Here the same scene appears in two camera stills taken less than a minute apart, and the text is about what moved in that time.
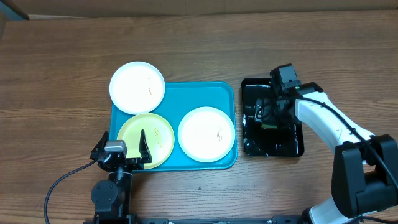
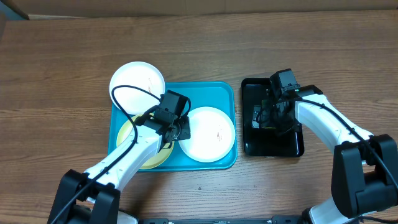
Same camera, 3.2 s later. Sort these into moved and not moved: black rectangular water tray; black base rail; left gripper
Moved: left gripper
Not moved: black base rail; black rectangular water tray
